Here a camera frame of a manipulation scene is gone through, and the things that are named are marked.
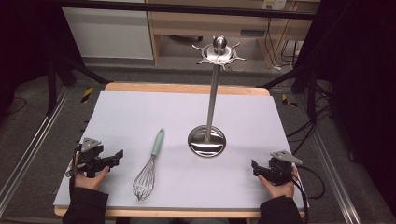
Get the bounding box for hanging desk cables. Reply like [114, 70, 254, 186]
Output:
[264, 17, 302, 71]

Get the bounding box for person's left hand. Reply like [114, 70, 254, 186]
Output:
[73, 154, 111, 191]

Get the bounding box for whisk with green handle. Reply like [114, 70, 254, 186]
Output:
[132, 128, 165, 202]

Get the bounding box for white table mat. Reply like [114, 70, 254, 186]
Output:
[52, 90, 310, 210]

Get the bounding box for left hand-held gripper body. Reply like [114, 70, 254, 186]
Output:
[65, 137, 113, 179]

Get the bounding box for wooden desk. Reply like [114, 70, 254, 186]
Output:
[145, 0, 321, 70]

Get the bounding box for black metal stand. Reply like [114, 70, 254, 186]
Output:
[46, 52, 113, 116]
[256, 63, 335, 120]

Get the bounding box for steel utensil rack stand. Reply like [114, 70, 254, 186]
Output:
[187, 35, 248, 159]

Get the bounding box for yellow black striped tape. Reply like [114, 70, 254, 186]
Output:
[80, 87, 95, 104]
[281, 93, 299, 109]

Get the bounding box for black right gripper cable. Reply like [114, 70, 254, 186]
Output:
[290, 164, 327, 224]

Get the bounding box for black floor cables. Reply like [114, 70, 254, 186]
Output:
[285, 87, 334, 157]

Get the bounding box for metal floor rail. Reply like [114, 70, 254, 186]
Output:
[295, 92, 363, 224]
[0, 87, 72, 216]

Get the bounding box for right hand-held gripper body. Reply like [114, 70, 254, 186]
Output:
[258, 150, 304, 187]

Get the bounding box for person's right hand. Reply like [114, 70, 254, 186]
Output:
[257, 165, 297, 200]

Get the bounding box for black crossbar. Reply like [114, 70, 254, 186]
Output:
[59, 0, 316, 21]

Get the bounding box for white cabinet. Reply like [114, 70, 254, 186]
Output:
[61, 7, 155, 61]

